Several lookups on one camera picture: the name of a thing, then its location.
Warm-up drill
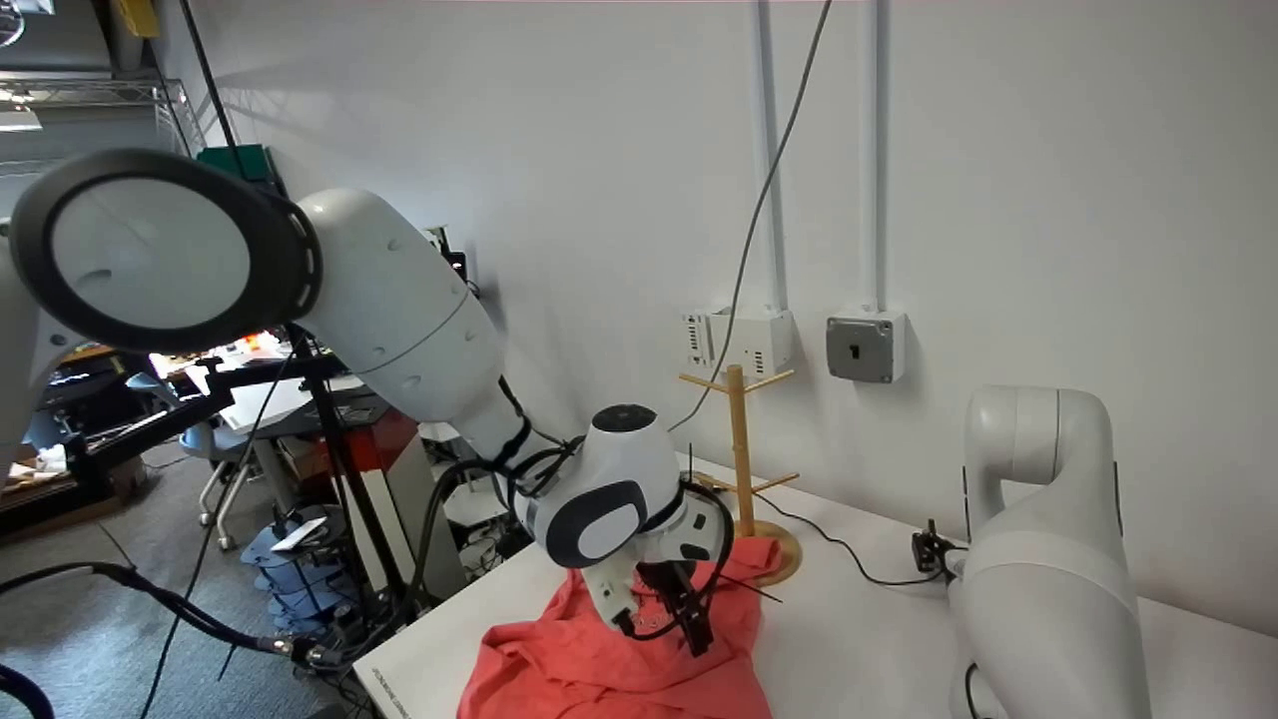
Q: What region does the blue bundle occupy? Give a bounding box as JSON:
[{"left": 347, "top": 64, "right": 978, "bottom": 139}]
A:
[{"left": 242, "top": 513, "right": 355, "bottom": 630}]

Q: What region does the white wall box with print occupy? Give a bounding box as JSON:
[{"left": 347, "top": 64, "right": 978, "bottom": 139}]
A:
[{"left": 678, "top": 308, "right": 733, "bottom": 378}]

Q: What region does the red shirt with black print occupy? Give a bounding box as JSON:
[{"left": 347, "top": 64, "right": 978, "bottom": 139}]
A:
[{"left": 454, "top": 531, "right": 789, "bottom": 719}]

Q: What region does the black camera on tripod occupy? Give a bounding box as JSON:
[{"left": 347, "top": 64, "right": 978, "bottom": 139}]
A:
[{"left": 423, "top": 224, "right": 479, "bottom": 289}]

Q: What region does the grey wall junction box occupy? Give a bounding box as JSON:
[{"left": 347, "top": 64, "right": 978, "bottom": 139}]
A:
[{"left": 821, "top": 312, "right": 912, "bottom": 387}]

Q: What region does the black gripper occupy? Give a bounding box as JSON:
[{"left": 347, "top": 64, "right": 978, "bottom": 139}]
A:
[{"left": 634, "top": 557, "right": 713, "bottom": 656}]

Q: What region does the grey wall cable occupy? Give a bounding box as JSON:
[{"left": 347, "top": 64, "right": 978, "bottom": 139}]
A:
[{"left": 647, "top": 0, "right": 839, "bottom": 434}]

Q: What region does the plain white wall box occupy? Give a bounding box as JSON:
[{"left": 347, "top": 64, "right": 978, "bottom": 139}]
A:
[{"left": 721, "top": 308, "right": 797, "bottom": 382}]

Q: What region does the small black camera device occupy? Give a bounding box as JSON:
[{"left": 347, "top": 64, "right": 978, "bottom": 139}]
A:
[{"left": 912, "top": 515, "right": 965, "bottom": 585}]

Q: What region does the green storage bin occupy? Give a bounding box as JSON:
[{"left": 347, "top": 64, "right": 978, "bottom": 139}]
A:
[{"left": 190, "top": 139, "right": 282, "bottom": 197}]

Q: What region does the wooden mug tree stand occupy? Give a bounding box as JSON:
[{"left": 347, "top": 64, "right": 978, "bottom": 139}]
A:
[{"left": 676, "top": 360, "right": 808, "bottom": 589}]

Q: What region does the cluttered wooden workbench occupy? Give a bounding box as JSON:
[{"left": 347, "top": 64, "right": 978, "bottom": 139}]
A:
[{"left": 0, "top": 336, "right": 176, "bottom": 515}]

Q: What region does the thin black table cable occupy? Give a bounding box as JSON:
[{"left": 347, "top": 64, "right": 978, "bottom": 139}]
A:
[{"left": 763, "top": 483, "right": 934, "bottom": 593}]

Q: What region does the white wall conduit pipe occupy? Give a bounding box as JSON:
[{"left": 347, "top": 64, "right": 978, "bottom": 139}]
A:
[
  {"left": 871, "top": 0, "right": 896, "bottom": 320},
  {"left": 755, "top": 0, "right": 789, "bottom": 316}
]

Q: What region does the black corrugated cable hose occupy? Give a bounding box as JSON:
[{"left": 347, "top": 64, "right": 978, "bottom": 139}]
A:
[{"left": 0, "top": 557, "right": 295, "bottom": 659}]

